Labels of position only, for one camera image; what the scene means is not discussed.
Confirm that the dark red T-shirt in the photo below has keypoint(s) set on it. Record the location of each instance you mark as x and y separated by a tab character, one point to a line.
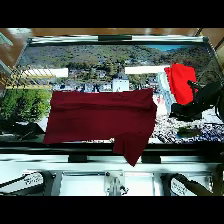
100	116

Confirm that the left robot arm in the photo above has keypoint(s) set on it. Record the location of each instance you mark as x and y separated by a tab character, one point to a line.
33	181

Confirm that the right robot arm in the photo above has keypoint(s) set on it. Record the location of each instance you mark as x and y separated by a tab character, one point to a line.
206	100

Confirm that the red garment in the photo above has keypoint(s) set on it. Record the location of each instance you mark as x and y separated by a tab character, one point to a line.
181	81

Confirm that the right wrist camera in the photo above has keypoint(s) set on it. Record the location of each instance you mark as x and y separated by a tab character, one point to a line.
192	84

